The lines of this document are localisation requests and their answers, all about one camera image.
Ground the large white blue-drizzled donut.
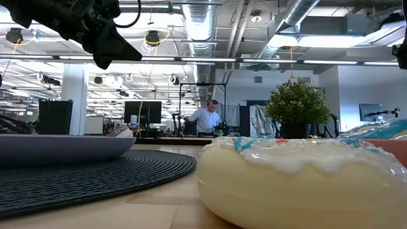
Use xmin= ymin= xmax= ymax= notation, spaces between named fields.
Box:
xmin=195 ymin=135 xmax=407 ymax=229

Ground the small purple white-rimmed donut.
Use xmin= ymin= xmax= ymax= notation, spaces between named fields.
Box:
xmin=107 ymin=126 xmax=134 ymax=139

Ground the large blue frosted donut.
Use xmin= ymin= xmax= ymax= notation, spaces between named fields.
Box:
xmin=338 ymin=118 xmax=407 ymax=141

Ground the grey wall monitor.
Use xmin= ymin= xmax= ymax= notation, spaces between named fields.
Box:
xmin=358 ymin=103 xmax=385 ymax=123

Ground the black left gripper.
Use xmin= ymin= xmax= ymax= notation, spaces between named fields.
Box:
xmin=50 ymin=0 xmax=143 ymax=70

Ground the black computer monitor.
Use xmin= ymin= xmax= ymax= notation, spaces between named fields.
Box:
xmin=123 ymin=101 xmax=162 ymax=125

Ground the small potted green plant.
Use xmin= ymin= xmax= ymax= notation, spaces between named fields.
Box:
xmin=265 ymin=77 xmax=331 ymax=140

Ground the person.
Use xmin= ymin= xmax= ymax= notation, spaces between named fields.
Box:
xmin=187 ymin=99 xmax=221 ymax=136

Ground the black ceiling device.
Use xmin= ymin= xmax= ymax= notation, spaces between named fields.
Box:
xmin=6 ymin=27 xmax=24 ymax=44
xmin=145 ymin=29 xmax=161 ymax=46

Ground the silver foil sheet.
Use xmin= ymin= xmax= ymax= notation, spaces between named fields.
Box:
xmin=217 ymin=102 xmax=240 ymax=128
xmin=249 ymin=104 xmax=274 ymax=138

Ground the dark round woven placemat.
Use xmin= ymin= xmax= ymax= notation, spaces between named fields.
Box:
xmin=0 ymin=148 xmax=197 ymax=220

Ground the silver ceiling air duct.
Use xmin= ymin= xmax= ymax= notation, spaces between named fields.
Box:
xmin=181 ymin=3 xmax=220 ymax=106
xmin=254 ymin=0 xmax=321 ymax=61

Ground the white square pillar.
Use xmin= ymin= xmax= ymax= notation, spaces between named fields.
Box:
xmin=60 ymin=63 xmax=89 ymax=136

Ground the lavender round plate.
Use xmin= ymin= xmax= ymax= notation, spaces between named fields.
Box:
xmin=0 ymin=133 xmax=137 ymax=165

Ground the black rectangular cabinet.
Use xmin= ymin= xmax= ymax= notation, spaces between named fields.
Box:
xmin=38 ymin=98 xmax=74 ymax=135

